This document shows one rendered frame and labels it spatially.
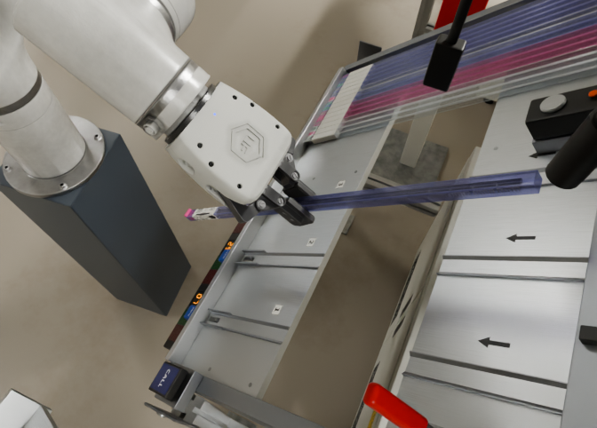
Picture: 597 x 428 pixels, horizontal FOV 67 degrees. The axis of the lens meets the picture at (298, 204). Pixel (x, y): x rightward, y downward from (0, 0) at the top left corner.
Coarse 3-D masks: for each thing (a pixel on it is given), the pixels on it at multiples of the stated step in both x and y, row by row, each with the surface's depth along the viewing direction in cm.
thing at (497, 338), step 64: (512, 128) 54; (576, 192) 43; (448, 256) 48; (512, 256) 43; (576, 256) 39; (448, 320) 43; (512, 320) 39; (576, 320) 36; (448, 384) 39; (512, 384) 36
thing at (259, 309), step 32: (384, 128) 73; (320, 160) 80; (352, 160) 73; (320, 192) 73; (288, 224) 73; (320, 224) 67; (256, 256) 73; (288, 256) 67; (320, 256) 62; (256, 288) 67; (288, 288) 62; (224, 320) 67; (256, 320) 62; (288, 320) 58; (192, 352) 67; (224, 352) 62; (256, 352) 58; (256, 384) 54
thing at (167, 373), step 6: (168, 366) 60; (162, 372) 60; (168, 372) 59; (174, 372) 59; (156, 378) 60; (162, 378) 59; (168, 378) 59; (156, 384) 59; (162, 384) 58; (168, 384) 58; (156, 390) 59; (162, 390) 58
